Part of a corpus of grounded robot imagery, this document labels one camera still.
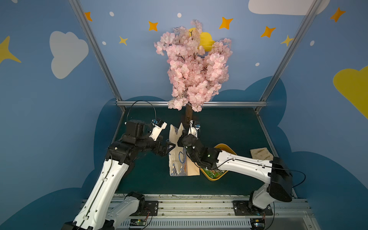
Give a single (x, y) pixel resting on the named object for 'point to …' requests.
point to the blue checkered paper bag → (180, 163)
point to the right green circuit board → (258, 224)
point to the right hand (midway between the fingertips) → (183, 130)
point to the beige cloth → (261, 153)
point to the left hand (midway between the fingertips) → (167, 139)
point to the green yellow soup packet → (213, 173)
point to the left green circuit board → (137, 222)
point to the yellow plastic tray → (224, 148)
